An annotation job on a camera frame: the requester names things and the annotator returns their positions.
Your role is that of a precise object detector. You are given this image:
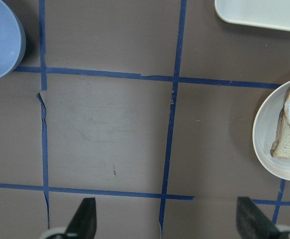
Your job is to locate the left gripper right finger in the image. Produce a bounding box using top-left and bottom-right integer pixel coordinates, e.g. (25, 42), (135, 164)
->
(236, 197), (281, 239)

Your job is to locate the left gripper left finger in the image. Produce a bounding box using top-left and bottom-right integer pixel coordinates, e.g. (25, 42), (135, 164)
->
(64, 198), (96, 239)

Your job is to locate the bottom bread slice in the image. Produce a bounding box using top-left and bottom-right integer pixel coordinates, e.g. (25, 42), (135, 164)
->
(270, 108), (290, 159)

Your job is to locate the white round plate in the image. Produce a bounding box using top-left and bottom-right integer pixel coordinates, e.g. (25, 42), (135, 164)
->
(252, 81), (290, 181)

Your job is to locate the blue bowl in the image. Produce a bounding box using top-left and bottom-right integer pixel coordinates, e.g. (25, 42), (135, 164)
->
(0, 0), (26, 78)

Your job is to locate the cream bear tray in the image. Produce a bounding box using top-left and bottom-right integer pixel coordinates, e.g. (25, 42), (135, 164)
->
(214, 0), (290, 32)

